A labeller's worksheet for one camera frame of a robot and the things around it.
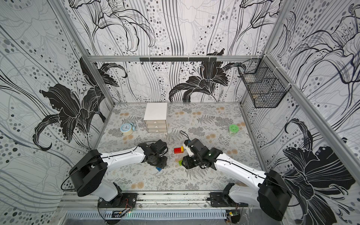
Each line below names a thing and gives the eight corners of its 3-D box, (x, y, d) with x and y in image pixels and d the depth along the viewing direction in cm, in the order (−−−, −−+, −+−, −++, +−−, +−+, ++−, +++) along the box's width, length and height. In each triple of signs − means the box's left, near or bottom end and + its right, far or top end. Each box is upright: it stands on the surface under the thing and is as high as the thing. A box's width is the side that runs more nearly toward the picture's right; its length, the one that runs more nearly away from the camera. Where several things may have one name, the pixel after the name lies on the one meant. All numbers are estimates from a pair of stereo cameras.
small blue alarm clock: (120, 136, 101) (118, 132, 97) (123, 126, 106) (121, 123, 103) (134, 136, 101) (132, 132, 97) (136, 126, 106) (134, 122, 103)
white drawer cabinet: (146, 132, 102) (142, 120, 91) (150, 115, 113) (146, 102, 102) (167, 132, 102) (165, 120, 91) (169, 115, 113) (167, 102, 102)
